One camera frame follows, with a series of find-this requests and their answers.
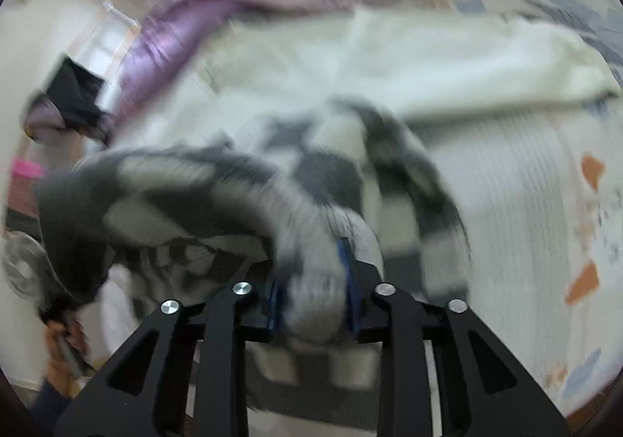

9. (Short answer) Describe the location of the dark clothes pile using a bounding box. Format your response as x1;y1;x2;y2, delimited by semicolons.
24;55;118;146

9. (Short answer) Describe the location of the purple satin cloth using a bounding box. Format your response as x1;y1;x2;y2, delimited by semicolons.
117;0;244;113

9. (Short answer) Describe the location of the person's left hand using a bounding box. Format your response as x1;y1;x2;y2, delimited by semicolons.
44;322;79;391

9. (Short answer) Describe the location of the person's left forearm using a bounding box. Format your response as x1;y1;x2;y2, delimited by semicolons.
30;377;75;430

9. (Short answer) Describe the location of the grey white checkered garment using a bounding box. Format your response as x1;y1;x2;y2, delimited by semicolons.
33;99;474;433

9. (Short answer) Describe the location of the white door frame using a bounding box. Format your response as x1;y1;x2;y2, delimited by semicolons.
80;0;143;113

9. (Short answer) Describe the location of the cream white blanket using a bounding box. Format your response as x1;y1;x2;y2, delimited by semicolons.
113;6;623;204

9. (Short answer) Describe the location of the white electric fan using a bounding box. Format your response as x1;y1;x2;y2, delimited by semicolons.
0;230;50;302

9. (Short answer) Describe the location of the patterned light bed sheet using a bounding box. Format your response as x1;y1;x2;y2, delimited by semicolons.
97;0;623;418

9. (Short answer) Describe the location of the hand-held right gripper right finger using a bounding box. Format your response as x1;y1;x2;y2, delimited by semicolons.
336;236;571;437

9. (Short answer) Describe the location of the pink cloth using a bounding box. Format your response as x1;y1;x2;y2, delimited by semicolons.
10;157;55;185

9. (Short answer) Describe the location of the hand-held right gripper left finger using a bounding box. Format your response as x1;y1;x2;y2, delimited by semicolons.
53;278;289;437

